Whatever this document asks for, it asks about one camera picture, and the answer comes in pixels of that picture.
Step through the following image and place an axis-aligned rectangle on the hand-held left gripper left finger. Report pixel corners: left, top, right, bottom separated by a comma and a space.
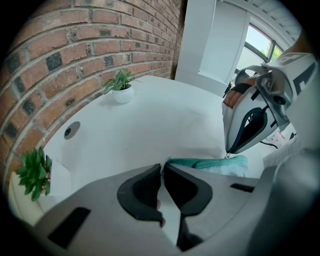
33, 163, 177, 256

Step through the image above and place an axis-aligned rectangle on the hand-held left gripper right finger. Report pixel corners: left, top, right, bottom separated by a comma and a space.
163, 164, 261, 252

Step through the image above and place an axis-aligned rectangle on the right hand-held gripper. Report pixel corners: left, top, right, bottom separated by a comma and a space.
221, 51, 318, 154

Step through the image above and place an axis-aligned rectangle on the clear printed zip bag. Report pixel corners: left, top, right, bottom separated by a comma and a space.
163, 152, 250, 178

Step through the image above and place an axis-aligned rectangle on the person's right forearm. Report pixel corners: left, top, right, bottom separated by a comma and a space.
291, 29, 316, 55

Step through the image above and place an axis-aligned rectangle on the person's right hand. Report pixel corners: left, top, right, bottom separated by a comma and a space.
223, 78, 254, 109

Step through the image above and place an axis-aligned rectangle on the person's left hand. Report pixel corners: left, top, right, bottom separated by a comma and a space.
156, 199, 167, 229

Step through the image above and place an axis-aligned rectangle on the dark green succulent plant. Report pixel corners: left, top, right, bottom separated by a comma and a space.
16, 146, 53, 202

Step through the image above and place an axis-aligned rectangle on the window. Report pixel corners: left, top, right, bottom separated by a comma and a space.
243, 22, 298, 66

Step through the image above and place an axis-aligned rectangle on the white shelf unit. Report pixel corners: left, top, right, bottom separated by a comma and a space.
174, 0, 248, 97

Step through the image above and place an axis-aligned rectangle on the pale leafy plant white pot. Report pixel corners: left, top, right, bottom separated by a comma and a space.
103, 67, 142, 104

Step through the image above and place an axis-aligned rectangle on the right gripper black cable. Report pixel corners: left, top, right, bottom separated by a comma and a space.
259, 140, 280, 150

